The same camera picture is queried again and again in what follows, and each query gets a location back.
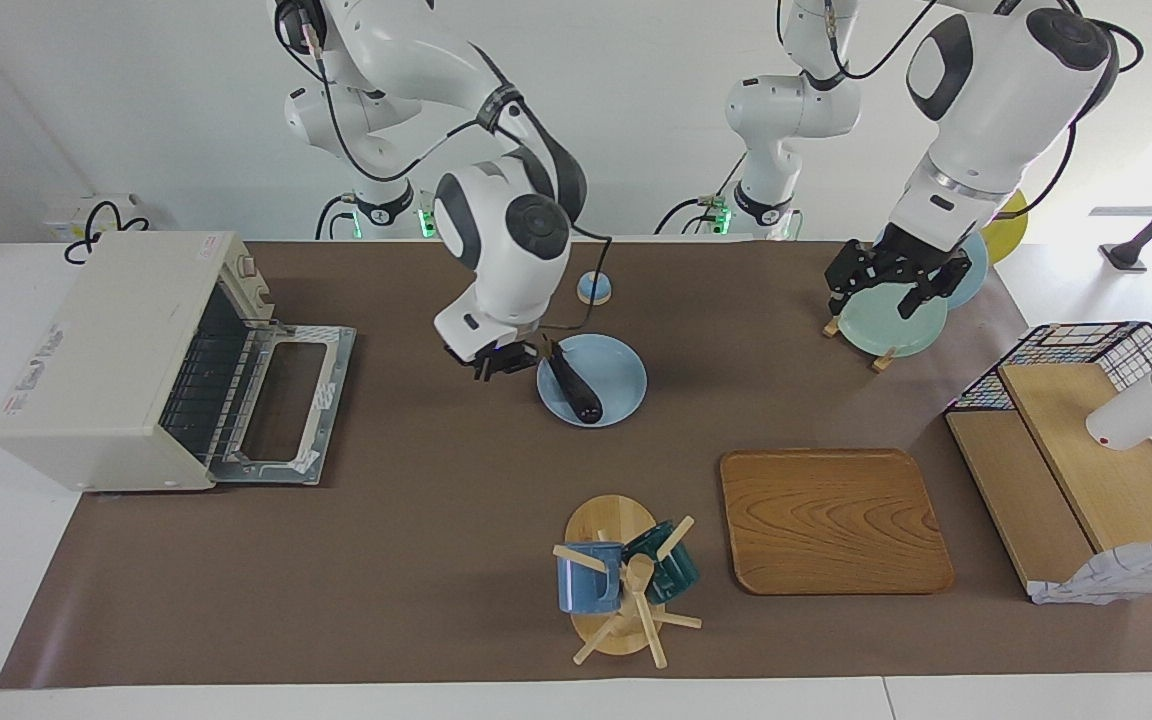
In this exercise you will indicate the wooden mug tree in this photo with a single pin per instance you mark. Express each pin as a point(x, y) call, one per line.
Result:
point(608, 520)

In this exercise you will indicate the pale blue racked plate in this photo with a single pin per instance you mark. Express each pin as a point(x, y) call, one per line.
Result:
point(974, 280)

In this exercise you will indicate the yellow plate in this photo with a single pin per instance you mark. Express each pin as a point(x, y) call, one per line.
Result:
point(1011, 230)

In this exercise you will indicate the light wooden shelf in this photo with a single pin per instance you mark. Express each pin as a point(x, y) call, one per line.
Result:
point(1106, 480)

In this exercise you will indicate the dark purple eggplant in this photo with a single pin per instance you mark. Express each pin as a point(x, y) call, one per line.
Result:
point(576, 390)

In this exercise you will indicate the blue mug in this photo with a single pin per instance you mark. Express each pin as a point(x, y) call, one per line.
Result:
point(581, 585)

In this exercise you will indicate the cream toaster oven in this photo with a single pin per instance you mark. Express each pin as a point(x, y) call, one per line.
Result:
point(96, 360)

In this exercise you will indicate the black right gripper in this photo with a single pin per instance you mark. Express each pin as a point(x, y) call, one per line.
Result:
point(501, 355)

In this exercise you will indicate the mint green plate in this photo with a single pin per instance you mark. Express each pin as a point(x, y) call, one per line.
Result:
point(886, 330)

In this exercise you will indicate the wooden plate rack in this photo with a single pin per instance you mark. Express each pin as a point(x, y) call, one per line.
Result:
point(884, 359)

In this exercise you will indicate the teal mug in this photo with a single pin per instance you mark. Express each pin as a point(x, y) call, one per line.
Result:
point(676, 575)

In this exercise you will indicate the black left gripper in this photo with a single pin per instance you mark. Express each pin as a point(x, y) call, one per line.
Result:
point(896, 258)

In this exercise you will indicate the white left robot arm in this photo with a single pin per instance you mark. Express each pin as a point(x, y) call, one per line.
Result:
point(986, 110)

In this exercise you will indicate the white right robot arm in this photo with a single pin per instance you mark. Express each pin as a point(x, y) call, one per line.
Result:
point(506, 260)

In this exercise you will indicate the blue bell on wooden base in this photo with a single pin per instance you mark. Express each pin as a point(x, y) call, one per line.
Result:
point(591, 292)

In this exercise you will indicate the brown wooden tray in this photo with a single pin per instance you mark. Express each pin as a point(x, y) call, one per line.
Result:
point(836, 520)

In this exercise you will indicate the white patterned cloth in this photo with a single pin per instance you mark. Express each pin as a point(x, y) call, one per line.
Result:
point(1126, 575)

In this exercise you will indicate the white bottle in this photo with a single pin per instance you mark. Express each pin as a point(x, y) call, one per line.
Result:
point(1136, 415)

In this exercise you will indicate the brown table mat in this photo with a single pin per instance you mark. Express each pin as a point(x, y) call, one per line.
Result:
point(436, 520)

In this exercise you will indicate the white power strip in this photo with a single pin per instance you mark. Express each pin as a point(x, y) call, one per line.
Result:
point(66, 215)

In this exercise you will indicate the light blue plate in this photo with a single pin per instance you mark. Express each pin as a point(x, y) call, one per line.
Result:
point(621, 380)

